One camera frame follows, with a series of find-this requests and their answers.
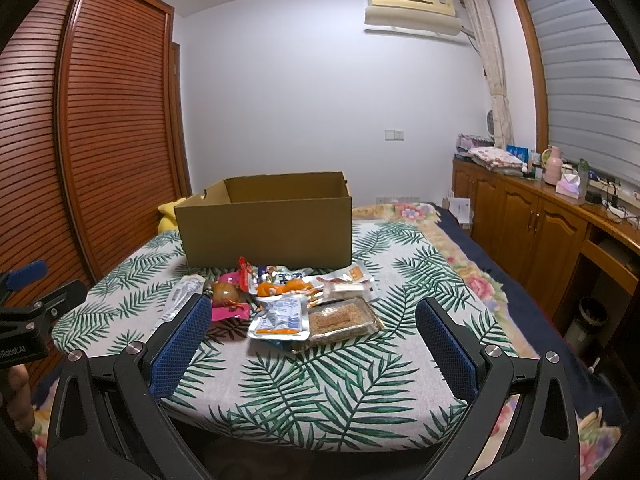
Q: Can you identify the wooden louvered wardrobe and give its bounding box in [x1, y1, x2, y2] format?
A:
[1, 0, 191, 306]

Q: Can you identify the blue tissue pack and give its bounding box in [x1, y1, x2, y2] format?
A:
[506, 144, 529, 164]

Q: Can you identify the person's left hand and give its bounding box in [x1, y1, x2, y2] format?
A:
[1, 364, 35, 434]

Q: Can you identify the cream window curtain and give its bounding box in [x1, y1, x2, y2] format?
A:
[463, 0, 514, 150]

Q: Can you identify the pink tissue box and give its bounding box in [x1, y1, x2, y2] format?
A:
[555, 172, 589, 200]

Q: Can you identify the orange chicken feet packet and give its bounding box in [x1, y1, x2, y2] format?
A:
[256, 278, 320, 298]

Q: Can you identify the wooden sideboard cabinet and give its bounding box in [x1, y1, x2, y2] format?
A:
[451, 159, 639, 354]

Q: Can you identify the yellow plush toy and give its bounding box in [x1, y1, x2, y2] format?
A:
[157, 197, 186, 234]

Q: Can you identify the long white snack packet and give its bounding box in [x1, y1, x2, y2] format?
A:
[155, 274, 205, 327]

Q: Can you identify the pink thermos bottle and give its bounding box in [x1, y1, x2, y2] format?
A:
[542, 145, 563, 186]

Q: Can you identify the brown meat snack pink packet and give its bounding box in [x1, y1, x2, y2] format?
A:
[212, 271, 250, 323]

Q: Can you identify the brown cardboard box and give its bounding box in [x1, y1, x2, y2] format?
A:
[175, 171, 352, 269]

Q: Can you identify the wall air conditioner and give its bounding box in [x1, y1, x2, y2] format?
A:
[364, 0, 463, 36]

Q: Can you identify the clear white nougat bar packet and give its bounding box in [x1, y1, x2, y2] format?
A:
[320, 281, 376, 302]

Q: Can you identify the grey window blind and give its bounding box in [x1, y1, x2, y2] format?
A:
[524, 0, 639, 185]

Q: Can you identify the white wall switch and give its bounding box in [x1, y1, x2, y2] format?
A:
[384, 129, 405, 142]

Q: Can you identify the folded floral cloth stack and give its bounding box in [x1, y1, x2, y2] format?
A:
[469, 146, 524, 172]

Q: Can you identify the silver blue snack packet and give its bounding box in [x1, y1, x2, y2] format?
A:
[247, 294, 310, 341]

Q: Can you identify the white chicken feet packet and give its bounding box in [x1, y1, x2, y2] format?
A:
[303, 263, 378, 302]

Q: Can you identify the sesame candy clear tray packet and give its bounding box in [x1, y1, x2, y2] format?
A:
[292, 298, 385, 353]

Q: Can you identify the small white fan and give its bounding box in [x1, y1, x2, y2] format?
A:
[486, 110, 495, 140]

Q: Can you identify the red blue nut packet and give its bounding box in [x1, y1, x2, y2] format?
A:
[239, 258, 310, 295]

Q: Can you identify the white power strip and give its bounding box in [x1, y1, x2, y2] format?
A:
[603, 200, 639, 228]

